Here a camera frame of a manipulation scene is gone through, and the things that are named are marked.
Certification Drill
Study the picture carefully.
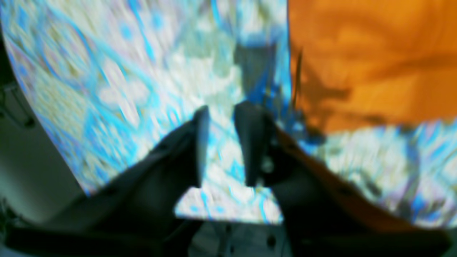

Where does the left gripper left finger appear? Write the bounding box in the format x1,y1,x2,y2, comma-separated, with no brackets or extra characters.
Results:
7,106,209,257

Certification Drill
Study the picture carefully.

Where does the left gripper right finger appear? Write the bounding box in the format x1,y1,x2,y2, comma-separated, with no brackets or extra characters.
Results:
234,101,450,257

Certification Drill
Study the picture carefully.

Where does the orange T-shirt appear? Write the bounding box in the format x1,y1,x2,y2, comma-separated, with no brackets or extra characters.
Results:
287,0,457,134

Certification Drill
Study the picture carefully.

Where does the patterned blue tablecloth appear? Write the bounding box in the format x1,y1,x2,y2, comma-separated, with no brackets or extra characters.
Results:
1,0,456,227

